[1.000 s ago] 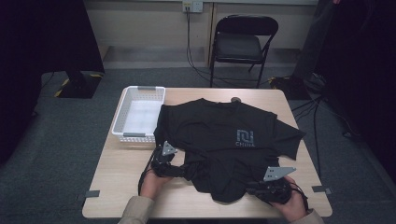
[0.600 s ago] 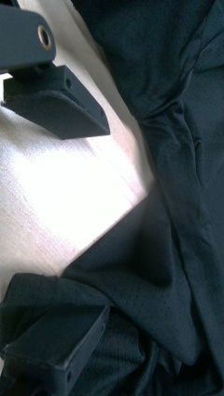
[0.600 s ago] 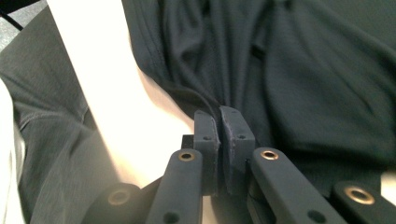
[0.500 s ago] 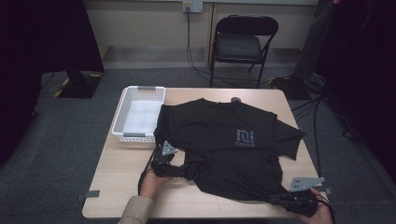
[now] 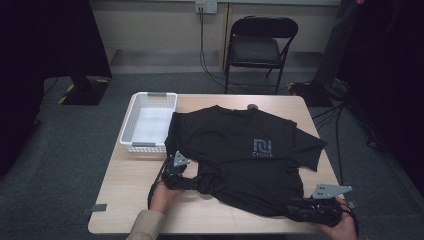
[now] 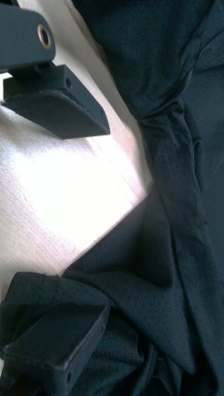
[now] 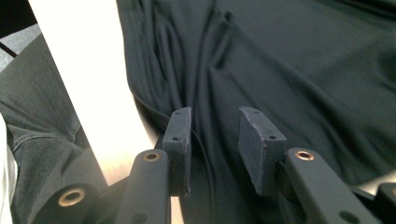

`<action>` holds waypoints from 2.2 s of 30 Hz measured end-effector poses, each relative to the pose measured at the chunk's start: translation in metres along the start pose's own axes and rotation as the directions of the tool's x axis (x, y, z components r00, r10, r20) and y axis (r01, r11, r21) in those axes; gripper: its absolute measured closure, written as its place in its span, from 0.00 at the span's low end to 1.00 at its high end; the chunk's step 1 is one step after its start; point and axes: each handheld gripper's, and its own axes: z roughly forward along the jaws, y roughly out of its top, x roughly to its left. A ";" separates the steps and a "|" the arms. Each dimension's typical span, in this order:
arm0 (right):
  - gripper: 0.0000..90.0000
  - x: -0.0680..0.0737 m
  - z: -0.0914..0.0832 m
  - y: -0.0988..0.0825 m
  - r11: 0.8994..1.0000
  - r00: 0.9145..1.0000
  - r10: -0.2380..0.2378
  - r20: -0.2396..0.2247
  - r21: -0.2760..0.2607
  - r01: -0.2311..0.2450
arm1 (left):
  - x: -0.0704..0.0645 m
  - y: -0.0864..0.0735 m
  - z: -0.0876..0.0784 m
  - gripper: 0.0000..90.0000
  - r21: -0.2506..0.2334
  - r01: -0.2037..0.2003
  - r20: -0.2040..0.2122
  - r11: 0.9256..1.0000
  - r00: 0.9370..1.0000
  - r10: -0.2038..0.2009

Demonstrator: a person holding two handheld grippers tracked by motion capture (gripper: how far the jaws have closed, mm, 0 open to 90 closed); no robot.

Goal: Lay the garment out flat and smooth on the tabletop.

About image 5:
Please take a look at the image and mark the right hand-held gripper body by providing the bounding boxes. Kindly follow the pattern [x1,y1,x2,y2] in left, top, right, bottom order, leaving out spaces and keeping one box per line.
[289,184,353,228]

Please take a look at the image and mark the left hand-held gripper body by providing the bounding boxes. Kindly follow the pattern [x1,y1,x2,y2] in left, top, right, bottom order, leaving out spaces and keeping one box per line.
[161,150,191,190]

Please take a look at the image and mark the black t-shirt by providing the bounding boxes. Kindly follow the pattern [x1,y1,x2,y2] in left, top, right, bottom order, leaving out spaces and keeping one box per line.
[164,104,329,220]

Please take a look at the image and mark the person's left hand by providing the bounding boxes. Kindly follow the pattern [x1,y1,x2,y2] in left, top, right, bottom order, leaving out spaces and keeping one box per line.
[149,179,186,215]

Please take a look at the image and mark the person's right hand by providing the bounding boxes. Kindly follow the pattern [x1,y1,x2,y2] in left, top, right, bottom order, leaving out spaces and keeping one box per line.
[316,195,358,240]

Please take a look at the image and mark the white plastic basket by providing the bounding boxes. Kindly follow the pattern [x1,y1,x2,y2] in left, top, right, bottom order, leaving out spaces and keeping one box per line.
[119,91,178,154]

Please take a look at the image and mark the black stand base yellow tape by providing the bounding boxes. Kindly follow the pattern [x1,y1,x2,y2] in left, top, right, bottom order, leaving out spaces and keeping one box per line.
[287,80,335,108]
[57,75,111,107]

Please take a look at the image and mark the black curtain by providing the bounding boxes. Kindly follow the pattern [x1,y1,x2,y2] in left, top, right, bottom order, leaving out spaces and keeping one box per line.
[0,0,113,177]
[336,0,424,196]

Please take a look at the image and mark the black folding chair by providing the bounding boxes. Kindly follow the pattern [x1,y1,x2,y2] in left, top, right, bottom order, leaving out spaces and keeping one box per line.
[223,15,299,96]

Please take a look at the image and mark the grey hanging cloth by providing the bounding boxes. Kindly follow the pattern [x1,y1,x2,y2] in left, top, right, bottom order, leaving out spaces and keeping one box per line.
[312,0,356,87]

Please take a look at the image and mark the black floor cable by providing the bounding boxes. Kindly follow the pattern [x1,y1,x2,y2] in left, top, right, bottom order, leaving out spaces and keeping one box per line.
[311,102,349,188]

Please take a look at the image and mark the white wall socket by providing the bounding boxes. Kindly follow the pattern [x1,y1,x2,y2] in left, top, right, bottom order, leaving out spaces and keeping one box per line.
[195,0,218,15]

